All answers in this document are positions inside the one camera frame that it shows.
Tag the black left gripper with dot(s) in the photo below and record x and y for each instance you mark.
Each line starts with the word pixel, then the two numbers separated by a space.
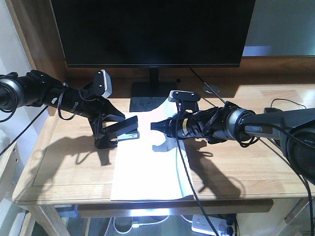
pixel 97 111

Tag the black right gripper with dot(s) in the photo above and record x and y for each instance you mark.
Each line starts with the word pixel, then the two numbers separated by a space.
pixel 209 124

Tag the black stapler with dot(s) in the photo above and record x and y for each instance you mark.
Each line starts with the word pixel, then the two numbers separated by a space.
pixel 109 136

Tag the white paper stack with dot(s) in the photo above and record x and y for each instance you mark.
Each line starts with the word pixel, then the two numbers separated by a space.
pixel 153 166

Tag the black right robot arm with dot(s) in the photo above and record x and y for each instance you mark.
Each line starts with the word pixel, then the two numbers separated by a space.
pixel 293 131

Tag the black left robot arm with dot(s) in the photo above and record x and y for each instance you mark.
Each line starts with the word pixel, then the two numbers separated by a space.
pixel 38 88

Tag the wooden desk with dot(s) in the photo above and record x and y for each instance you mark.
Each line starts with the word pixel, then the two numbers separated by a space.
pixel 65 168

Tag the white power strip under desk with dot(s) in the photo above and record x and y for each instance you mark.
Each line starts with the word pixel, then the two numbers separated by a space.
pixel 201 225

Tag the black computer monitor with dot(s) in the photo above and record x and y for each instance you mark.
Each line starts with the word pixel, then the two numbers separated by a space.
pixel 152 34

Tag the black computer mouse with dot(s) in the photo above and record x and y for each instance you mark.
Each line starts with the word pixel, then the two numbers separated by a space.
pixel 271 110

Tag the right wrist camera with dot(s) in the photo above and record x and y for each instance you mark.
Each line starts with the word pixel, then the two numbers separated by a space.
pixel 185 100

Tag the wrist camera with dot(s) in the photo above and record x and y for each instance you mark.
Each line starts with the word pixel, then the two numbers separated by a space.
pixel 185 100
pixel 102 85

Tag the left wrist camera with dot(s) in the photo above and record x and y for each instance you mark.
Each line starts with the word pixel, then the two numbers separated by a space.
pixel 102 85

